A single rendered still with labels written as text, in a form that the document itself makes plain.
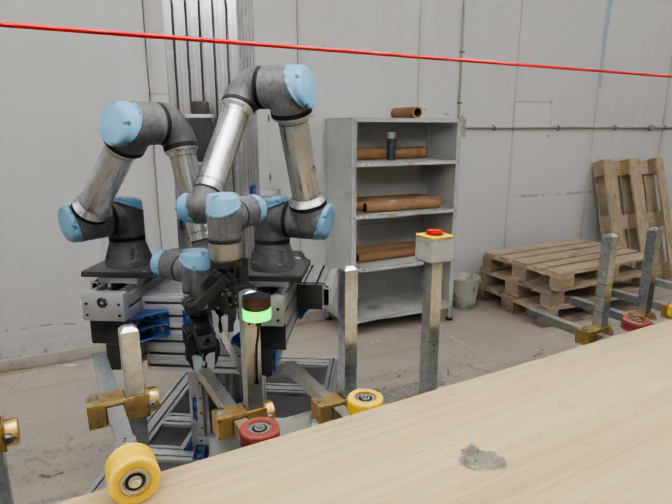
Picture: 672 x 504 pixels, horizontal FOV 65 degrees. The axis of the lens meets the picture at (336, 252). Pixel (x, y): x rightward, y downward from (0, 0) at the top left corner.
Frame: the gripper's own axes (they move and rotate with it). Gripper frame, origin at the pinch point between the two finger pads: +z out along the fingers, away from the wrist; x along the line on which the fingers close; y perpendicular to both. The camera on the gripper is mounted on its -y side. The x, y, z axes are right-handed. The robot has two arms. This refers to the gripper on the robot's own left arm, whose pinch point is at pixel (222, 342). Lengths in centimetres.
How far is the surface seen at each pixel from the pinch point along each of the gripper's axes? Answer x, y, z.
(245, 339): -11.9, -2.8, -5.0
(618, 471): -81, 23, 9
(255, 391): -12.6, -1.1, 7.8
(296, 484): -40.9, -16.4, 9.0
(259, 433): -25.0, -10.8, 8.6
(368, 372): 87, 171, 100
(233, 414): -10.7, -6.1, 12.1
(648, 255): -62, 139, -5
